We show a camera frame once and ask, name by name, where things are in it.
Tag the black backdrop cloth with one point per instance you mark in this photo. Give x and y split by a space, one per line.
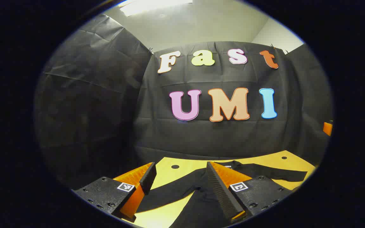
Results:
201 136

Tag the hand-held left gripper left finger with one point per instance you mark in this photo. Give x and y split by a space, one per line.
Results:
149 177

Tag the black coat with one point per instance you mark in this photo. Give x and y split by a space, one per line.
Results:
198 204

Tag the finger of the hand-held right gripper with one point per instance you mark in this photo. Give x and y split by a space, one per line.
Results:
327 128

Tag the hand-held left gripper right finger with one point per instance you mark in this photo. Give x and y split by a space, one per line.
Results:
220 193

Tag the ceiling light panel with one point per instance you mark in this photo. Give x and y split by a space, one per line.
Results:
150 5

